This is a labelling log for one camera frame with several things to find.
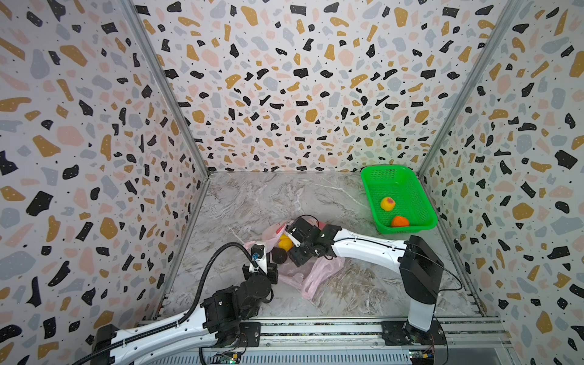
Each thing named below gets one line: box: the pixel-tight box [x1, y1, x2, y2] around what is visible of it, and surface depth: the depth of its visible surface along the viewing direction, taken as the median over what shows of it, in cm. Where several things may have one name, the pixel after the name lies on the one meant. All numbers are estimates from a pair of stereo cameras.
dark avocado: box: [270, 246, 289, 265], surface depth 89 cm
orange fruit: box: [390, 215, 410, 228], surface depth 99 cm
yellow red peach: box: [380, 196, 397, 212], surface depth 105 cm
